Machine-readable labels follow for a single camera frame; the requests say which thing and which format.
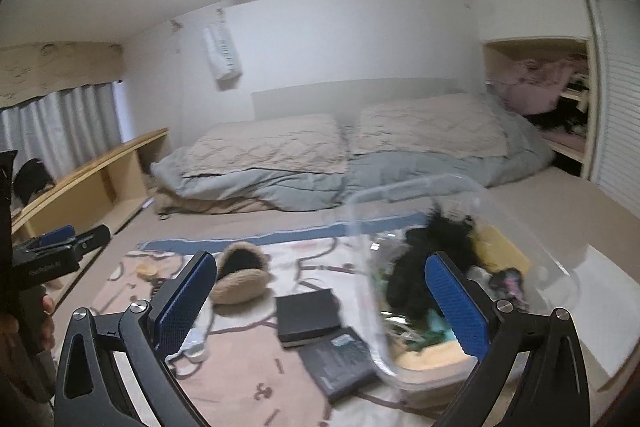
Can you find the black glove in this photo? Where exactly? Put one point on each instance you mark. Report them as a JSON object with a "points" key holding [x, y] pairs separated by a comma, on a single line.
{"points": [[410, 277]]}

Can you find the brown hair claw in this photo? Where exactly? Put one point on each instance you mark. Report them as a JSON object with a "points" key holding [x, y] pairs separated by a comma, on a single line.
{"points": [[161, 285]]}

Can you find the person's left hand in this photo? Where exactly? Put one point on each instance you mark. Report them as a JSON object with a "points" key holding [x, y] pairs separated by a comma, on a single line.
{"points": [[48, 317]]}

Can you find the beige printed valance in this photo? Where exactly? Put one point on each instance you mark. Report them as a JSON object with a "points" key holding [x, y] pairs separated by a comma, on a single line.
{"points": [[50, 67]]}

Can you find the black box with label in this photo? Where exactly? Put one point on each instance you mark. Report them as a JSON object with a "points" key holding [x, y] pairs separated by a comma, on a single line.
{"points": [[340, 362]]}

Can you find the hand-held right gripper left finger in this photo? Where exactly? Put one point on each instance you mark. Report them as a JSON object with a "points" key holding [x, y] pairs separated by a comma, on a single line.
{"points": [[187, 302]]}

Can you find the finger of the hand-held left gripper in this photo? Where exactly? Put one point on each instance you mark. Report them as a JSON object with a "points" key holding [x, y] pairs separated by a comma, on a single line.
{"points": [[57, 237], [92, 238]]}

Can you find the clear plastic storage bin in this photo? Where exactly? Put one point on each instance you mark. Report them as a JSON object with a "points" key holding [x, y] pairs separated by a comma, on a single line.
{"points": [[500, 207]]}

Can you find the yellow plastic box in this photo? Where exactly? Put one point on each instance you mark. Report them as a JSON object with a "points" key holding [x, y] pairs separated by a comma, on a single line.
{"points": [[500, 252]]}

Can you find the white paper bag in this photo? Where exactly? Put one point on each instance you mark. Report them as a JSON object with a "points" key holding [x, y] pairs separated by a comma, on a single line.
{"points": [[222, 52]]}

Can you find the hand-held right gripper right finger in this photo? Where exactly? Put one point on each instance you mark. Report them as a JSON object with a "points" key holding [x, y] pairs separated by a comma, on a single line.
{"points": [[457, 307]]}

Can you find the black cap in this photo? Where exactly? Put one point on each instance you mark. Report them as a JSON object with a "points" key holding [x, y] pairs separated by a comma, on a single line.
{"points": [[32, 179]]}

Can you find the grey headboard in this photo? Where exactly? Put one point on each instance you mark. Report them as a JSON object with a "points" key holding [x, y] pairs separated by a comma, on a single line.
{"points": [[350, 94]]}

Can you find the beige quilted pillow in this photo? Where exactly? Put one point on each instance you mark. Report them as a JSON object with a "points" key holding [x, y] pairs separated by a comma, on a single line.
{"points": [[425, 127], [270, 147]]}

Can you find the teal cloth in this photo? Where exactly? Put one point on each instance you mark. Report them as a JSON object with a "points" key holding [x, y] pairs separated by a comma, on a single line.
{"points": [[440, 332]]}

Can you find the printed blanket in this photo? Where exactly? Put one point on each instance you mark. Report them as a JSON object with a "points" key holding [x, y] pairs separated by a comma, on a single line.
{"points": [[250, 372]]}

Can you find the plain black box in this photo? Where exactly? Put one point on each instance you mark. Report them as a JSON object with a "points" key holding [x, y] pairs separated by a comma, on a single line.
{"points": [[307, 312]]}

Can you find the white louvred closet door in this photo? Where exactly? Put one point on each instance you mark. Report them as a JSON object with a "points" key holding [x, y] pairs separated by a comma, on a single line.
{"points": [[620, 107]]}

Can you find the wooden shelf unit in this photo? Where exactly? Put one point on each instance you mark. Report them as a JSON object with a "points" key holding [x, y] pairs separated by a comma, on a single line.
{"points": [[100, 177]]}

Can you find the beige fleece blanket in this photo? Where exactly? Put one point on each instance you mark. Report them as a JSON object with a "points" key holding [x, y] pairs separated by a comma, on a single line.
{"points": [[210, 205]]}

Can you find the grey curtain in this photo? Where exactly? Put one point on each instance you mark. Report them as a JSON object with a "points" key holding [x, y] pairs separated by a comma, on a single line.
{"points": [[60, 127]]}

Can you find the white charger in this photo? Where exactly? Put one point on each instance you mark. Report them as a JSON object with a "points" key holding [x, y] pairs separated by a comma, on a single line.
{"points": [[192, 339]]}

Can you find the grey duvet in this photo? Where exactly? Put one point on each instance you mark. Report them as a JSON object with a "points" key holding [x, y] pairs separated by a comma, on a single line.
{"points": [[300, 187]]}

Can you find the pink clothes pile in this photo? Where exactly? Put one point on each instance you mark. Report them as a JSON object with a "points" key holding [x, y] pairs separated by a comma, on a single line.
{"points": [[535, 82]]}

